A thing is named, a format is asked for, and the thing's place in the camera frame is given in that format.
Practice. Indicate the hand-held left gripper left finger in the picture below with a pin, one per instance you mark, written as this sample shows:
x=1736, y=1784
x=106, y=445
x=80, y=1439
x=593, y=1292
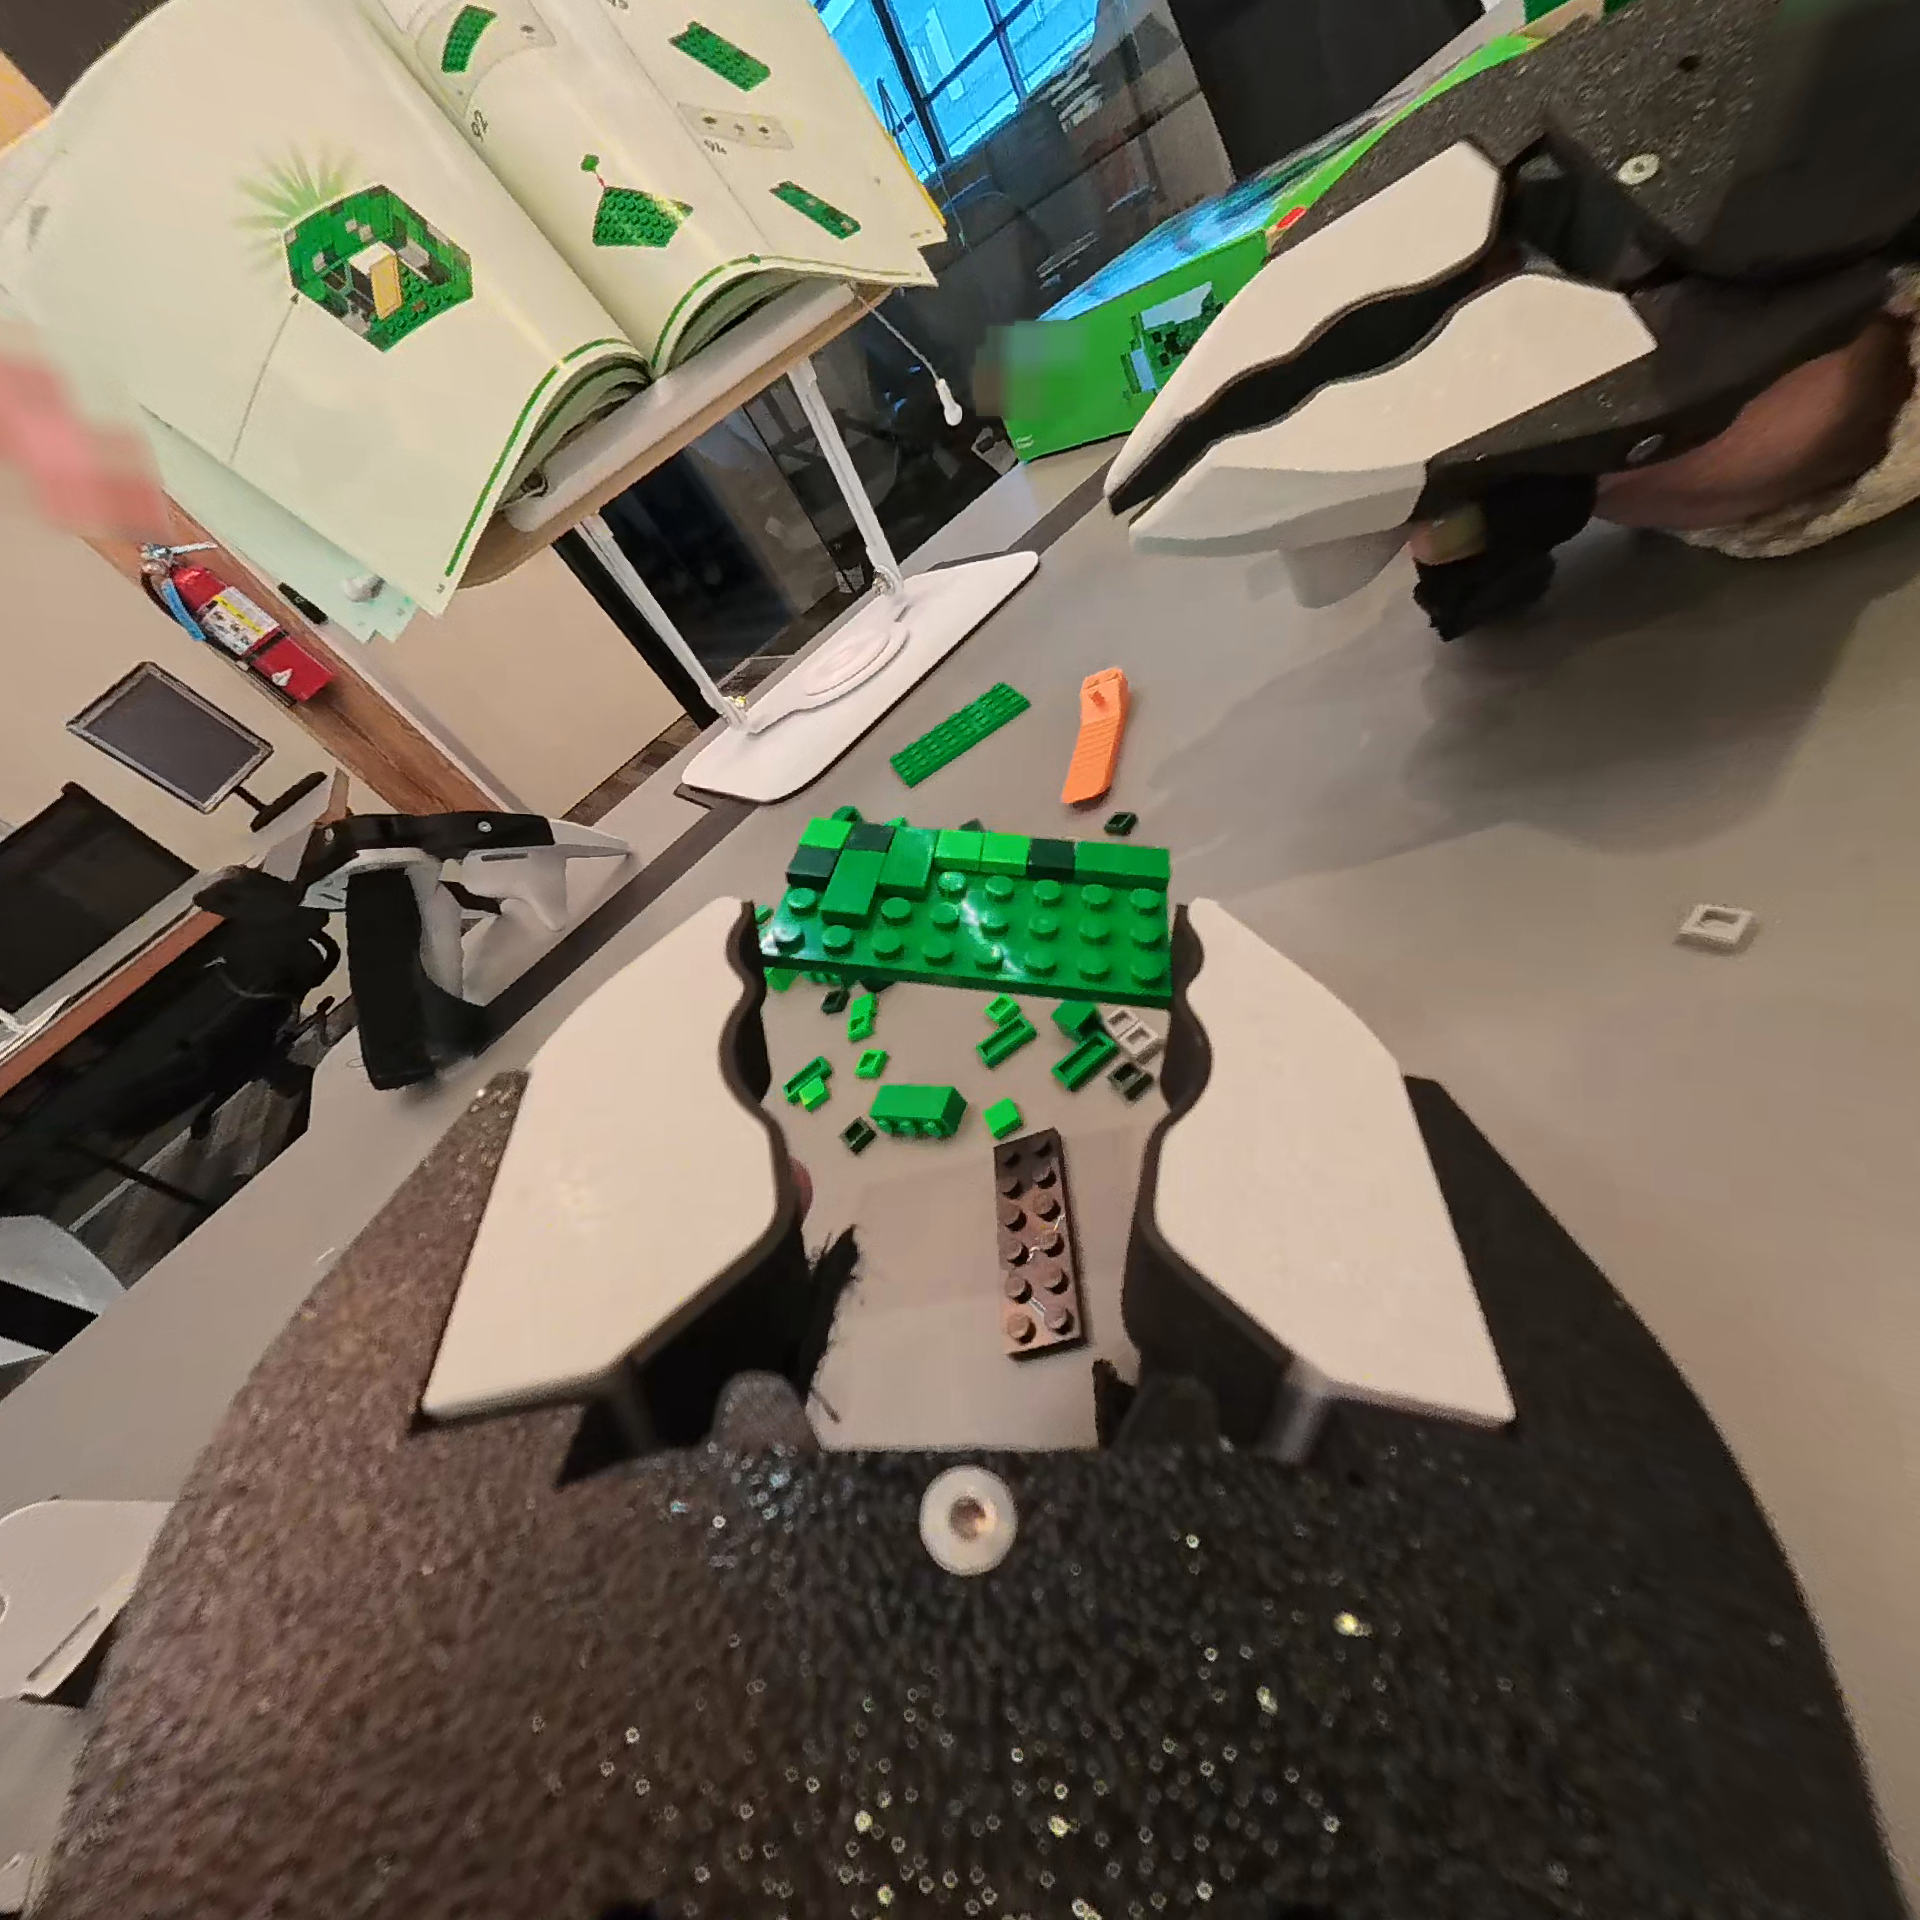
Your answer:
x=630, y=1201

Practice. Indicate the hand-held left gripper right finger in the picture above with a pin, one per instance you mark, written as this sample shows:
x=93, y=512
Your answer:
x=1320, y=1201

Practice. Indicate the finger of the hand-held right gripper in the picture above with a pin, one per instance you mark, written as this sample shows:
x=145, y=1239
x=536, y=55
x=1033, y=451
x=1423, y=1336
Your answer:
x=1470, y=375
x=1350, y=253

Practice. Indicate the pile of small lego pieces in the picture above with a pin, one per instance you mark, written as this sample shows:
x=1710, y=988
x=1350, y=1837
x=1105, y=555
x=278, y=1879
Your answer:
x=1080, y=1058

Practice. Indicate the green lego baseplate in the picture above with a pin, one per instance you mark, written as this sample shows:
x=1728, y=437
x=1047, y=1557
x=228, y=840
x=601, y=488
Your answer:
x=975, y=930

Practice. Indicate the person's right forearm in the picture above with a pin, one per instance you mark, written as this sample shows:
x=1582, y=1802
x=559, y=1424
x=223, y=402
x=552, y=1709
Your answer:
x=1897, y=451

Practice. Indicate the green lego box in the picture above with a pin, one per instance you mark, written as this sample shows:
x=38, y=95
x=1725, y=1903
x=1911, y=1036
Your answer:
x=1184, y=284

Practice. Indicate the black lego plate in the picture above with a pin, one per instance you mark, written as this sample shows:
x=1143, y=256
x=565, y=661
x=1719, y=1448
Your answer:
x=1040, y=1244

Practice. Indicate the green lego brick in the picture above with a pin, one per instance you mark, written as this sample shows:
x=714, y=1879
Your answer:
x=917, y=1109

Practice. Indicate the narrow green lego plate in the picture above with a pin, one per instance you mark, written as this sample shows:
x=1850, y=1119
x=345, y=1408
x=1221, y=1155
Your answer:
x=961, y=733

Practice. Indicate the person's right hand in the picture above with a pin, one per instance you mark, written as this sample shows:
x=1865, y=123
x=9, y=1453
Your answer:
x=1770, y=451

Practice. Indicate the large blue-lit window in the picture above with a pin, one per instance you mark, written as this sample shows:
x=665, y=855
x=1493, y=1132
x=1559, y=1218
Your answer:
x=991, y=75

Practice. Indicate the orange brick separator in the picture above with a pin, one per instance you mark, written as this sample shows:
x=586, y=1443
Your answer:
x=1095, y=743

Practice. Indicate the wooden pillar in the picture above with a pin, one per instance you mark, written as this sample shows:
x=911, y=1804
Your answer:
x=390, y=733

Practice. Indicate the wooden-edged office desk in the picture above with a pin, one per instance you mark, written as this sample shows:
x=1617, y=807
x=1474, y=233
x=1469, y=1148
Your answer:
x=136, y=967

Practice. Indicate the white book stand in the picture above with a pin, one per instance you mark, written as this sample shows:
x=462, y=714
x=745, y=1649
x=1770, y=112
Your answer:
x=902, y=628

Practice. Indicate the small tablet on stand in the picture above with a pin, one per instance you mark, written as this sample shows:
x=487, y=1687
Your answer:
x=165, y=733

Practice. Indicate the red fire extinguisher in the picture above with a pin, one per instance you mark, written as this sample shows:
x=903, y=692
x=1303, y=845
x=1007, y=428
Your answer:
x=248, y=628

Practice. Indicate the open instruction booklet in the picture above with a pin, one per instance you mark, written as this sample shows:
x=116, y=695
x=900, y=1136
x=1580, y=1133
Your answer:
x=495, y=180

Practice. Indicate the small white square frame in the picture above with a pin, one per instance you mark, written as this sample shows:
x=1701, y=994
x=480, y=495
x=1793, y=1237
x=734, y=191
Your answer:
x=1718, y=923

